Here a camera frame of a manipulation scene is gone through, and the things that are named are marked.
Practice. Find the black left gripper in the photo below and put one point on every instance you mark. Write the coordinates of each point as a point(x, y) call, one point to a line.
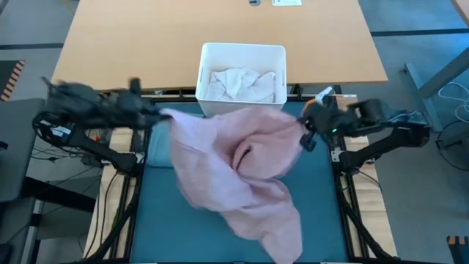
point(139, 110)

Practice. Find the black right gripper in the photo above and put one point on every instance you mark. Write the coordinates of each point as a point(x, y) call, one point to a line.
point(329, 119)

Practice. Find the light blue denim jeans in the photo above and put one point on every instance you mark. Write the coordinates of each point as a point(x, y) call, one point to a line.
point(159, 146)

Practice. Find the pink garment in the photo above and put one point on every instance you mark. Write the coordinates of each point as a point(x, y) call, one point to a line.
point(227, 165)

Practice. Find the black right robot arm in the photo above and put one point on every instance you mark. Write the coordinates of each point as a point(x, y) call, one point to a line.
point(384, 143)

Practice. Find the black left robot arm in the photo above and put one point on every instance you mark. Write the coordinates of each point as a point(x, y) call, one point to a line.
point(91, 146)

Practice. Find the white perforated laundry bin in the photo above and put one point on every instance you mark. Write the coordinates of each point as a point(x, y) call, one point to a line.
point(242, 55)

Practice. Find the orange spray bottle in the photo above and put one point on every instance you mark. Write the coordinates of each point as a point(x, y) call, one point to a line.
point(324, 93)

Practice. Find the small orange object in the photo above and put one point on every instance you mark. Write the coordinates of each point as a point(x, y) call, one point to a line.
point(96, 138)

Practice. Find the white garment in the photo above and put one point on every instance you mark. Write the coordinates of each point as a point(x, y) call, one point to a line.
point(242, 86)

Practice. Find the tan wooden desk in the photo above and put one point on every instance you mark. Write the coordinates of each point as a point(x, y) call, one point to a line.
point(128, 44)

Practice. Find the black support strut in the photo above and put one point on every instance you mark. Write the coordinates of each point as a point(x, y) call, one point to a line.
point(121, 223)
point(366, 234)

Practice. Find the white paper label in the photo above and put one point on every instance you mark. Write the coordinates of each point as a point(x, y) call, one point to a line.
point(286, 2)

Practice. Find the grey desk grommet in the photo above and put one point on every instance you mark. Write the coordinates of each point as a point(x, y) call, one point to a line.
point(255, 2)

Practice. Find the grey desk leg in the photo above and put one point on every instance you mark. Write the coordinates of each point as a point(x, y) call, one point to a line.
point(439, 77)

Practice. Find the hazard striped floor mat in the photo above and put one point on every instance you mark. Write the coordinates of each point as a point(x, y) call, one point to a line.
point(7, 73)

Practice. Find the hazard striped black object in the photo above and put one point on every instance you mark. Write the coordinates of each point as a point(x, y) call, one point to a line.
point(458, 253)

